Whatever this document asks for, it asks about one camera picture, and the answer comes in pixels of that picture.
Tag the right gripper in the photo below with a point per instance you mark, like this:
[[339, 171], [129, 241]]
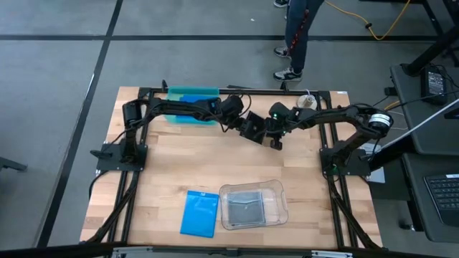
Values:
[[285, 120]]

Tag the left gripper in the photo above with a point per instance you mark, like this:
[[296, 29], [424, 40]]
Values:
[[232, 109]]

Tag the teal plastic bin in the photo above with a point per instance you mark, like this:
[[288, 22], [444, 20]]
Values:
[[193, 90]]

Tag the clear plastic bin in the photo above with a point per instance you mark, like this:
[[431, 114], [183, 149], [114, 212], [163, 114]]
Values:
[[276, 200]]

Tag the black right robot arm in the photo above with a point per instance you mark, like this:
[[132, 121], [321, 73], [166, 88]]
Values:
[[340, 114]]

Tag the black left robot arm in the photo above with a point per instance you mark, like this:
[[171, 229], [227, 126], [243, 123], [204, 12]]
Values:
[[179, 107]]

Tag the person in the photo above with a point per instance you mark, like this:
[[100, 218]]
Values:
[[297, 36]]

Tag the white paper sheet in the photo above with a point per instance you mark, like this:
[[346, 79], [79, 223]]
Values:
[[376, 177]]

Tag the silver rod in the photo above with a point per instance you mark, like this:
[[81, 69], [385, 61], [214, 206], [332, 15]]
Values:
[[419, 123]]

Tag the dark grey desk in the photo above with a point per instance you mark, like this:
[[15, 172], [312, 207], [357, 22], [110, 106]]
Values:
[[423, 129], [416, 200]]

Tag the black power adapter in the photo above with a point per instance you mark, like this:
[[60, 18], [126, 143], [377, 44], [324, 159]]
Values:
[[434, 84]]

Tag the black desk leg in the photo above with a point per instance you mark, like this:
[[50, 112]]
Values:
[[430, 50]]

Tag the black keyboard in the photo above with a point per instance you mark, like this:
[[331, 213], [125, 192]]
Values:
[[444, 197]]

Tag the black front crossbar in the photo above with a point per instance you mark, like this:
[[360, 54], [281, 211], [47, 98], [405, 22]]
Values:
[[54, 251]]

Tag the grey chair leg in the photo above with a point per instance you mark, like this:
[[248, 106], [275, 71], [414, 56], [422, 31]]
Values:
[[10, 164]]

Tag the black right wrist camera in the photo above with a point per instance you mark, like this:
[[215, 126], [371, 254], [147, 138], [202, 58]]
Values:
[[276, 144]]

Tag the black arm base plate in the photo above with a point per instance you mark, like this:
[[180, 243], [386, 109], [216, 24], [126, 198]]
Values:
[[360, 166], [107, 163]]

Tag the black aluminium table frame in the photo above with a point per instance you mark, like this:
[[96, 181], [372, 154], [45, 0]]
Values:
[[334, 208]]

